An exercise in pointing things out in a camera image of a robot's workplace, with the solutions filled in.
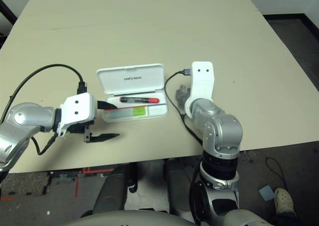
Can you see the white perforated clog shoe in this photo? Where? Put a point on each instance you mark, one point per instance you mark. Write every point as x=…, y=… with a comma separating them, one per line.
x=284, y=201

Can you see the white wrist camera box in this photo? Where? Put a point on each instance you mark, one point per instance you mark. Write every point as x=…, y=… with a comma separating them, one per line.
x=203, y=81
x=77, y=109

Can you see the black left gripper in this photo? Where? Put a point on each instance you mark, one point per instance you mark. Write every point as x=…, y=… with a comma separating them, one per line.
x=78, y=127

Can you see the black framed side table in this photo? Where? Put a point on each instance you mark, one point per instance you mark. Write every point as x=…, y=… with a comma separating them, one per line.
x=7, y=9

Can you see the grey robot torso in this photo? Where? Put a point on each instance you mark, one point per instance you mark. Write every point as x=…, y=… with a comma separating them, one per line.
x=124, y=219

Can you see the black marker with red cap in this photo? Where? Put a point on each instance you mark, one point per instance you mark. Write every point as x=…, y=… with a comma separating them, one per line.
x=139, y=100

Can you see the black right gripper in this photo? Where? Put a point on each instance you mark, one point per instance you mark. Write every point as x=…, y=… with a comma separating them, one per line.
x=183, y=95

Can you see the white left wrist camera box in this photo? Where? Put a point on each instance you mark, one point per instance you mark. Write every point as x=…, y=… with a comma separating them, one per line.
x=77, y=109

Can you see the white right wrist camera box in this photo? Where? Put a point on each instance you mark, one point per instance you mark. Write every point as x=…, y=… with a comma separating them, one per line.
x=203, y=81

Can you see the dark trouser leg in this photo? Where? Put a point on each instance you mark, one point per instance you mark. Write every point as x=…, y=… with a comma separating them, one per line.
x=284, y=218

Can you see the white plastic pencil case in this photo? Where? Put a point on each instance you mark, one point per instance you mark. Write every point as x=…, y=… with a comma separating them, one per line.
x=134, y=79

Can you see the blue square floor pad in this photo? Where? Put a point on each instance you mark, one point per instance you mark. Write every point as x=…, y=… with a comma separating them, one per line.
x=267, y=193

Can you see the white highlighter with green cap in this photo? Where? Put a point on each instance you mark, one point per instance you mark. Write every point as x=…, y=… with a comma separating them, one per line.
x=139, y=111

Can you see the grey robot right leg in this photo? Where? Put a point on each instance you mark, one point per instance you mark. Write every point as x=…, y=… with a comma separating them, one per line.
x=179, y=186

